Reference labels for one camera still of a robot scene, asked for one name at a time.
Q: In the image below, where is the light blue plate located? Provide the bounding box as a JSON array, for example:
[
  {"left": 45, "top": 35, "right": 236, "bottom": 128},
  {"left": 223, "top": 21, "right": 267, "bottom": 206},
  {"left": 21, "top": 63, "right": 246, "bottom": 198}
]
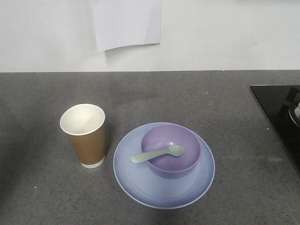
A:
[{"left": 113, "top": 122, "right": 215, "bottom": 210}]

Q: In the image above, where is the black induction cooktop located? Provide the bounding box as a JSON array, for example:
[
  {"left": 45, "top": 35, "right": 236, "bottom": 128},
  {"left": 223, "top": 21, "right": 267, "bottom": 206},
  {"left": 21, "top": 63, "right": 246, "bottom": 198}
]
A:
[{"left": 250, "top": 84, "right": 300, "bottom": 173}]

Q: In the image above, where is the white paper sheet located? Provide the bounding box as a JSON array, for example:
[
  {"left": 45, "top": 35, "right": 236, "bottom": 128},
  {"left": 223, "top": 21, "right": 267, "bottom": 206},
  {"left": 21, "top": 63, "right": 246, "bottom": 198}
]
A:
[{"left": 92, "top": 0, "right": 163, "bottom": 51}]

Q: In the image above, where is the purple plastic bowl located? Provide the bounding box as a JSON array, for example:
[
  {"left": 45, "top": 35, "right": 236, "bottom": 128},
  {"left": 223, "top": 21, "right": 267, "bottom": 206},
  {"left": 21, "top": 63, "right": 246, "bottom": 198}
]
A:
[{"left": 141, "top": 123, "right": 202, "bottom": 179}]

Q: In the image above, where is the mint green plastic spoon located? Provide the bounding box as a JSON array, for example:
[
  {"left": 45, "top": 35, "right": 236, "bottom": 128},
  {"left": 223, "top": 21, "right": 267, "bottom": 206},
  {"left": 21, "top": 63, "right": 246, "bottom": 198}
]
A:
[{"left": 130, "top": 145, "right": 185, "bottom": 163}]

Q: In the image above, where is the brown paper cup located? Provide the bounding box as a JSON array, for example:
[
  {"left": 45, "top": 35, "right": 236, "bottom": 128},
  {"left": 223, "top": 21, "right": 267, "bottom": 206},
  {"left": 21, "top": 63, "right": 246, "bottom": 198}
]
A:
[{"left": 60, "top": 104, "right": 106, "bottom": 169}]

